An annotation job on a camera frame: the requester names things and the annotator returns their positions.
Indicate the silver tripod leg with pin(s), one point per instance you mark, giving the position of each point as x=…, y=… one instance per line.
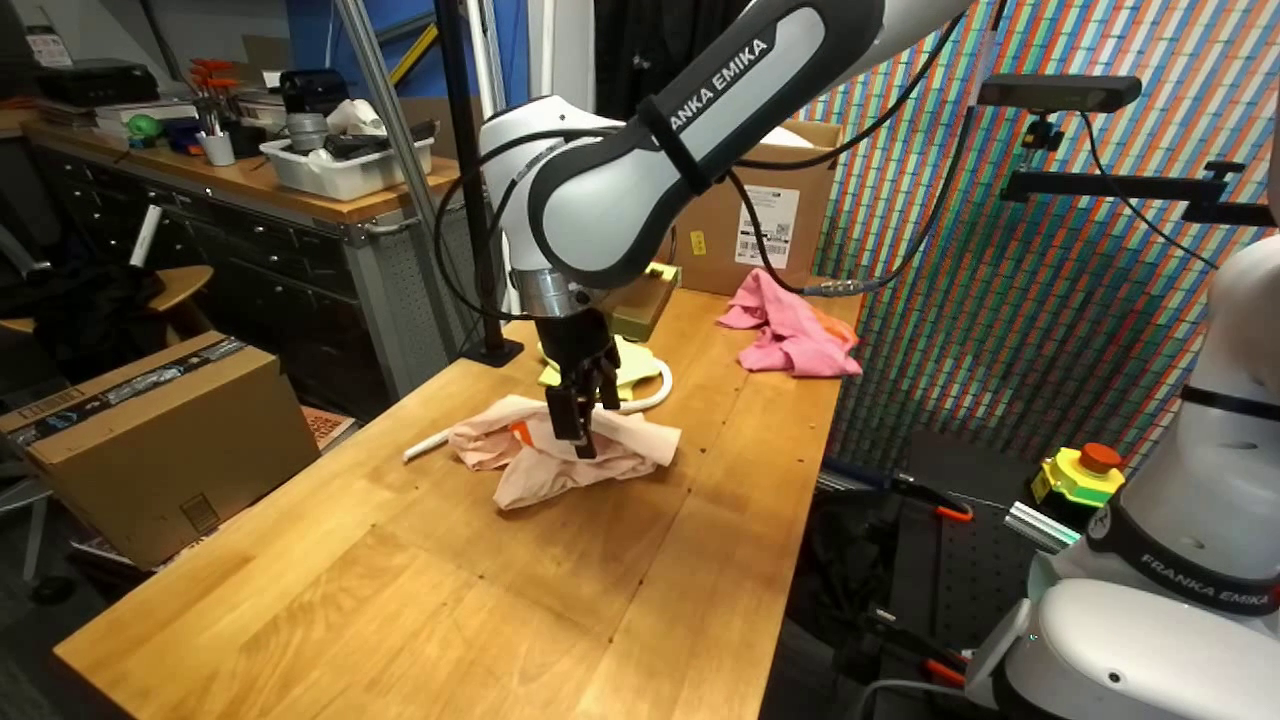
x=400, y=147

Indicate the wooden stool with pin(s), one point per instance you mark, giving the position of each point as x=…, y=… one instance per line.
x=182, y=282

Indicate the black bag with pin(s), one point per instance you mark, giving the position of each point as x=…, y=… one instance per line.
x=81, y=312

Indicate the white plastic bin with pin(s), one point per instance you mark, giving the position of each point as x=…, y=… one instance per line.
x=346, y=172

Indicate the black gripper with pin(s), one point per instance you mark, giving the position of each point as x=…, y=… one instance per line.
x=576, y=348

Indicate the black stereo camera bar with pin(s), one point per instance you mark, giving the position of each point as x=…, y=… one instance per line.
x=1061, y=94

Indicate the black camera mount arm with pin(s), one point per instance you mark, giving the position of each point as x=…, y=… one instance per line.
x=1135, y=186

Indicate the dark workbench with wooden top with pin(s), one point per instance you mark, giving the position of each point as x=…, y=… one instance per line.
x=267, y=266

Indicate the black pole with base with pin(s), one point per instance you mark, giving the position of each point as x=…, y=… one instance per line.
x=464, y=163

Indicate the cardboard box with black tape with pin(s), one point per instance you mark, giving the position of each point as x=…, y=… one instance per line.
x=163, y=453

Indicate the white cup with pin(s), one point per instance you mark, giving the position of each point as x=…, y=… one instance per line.
x=219, y=147

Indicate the cardboard box with shipping label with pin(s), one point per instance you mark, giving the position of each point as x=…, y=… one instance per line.
x=764, y=226

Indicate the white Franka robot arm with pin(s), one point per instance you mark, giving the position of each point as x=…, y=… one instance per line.
x=602, y=222

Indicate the pink t-shirt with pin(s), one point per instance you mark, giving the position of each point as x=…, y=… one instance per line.
x=787, y=348

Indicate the black flat case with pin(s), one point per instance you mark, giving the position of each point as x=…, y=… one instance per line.
x=95, y=87

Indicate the black clamp with orange tip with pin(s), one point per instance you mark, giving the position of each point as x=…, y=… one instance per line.
x=948, y=514
x=945, y=671

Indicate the yellow red emergency stop button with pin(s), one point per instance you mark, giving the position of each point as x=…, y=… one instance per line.
x=1073, y=478

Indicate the peach t-shirt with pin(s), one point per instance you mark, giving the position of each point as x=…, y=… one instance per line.
x=533, y=472

